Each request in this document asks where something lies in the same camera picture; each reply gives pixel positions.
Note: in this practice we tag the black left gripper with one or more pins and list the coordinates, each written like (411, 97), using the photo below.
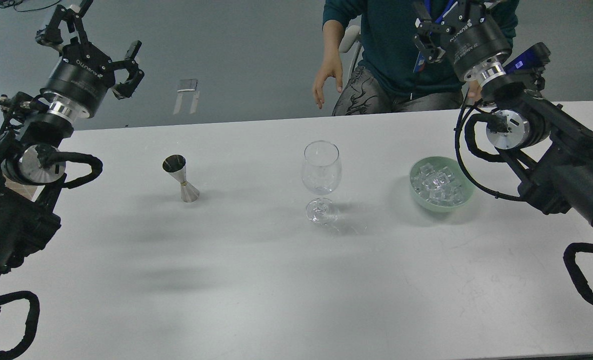
(83, 73)

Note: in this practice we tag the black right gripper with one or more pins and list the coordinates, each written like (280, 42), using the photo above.
(474, 39)

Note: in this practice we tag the steel double jigger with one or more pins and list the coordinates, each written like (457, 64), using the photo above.
(175, 165)

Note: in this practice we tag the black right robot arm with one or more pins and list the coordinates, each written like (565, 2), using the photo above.
(550, 152)

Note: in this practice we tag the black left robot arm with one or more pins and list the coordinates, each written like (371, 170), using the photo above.
(33, 171)

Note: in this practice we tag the pile of ice cubes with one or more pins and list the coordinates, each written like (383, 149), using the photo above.
(439, 184)

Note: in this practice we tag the clear wine glass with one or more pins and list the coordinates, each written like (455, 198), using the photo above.
(321, 174)

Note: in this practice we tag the person's bare hand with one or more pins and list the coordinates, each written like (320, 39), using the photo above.
(330, 68)

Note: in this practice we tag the white office chair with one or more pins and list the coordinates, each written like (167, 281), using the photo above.
(352, 36)

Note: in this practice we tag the green bowl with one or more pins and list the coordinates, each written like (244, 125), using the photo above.
(441, 184)

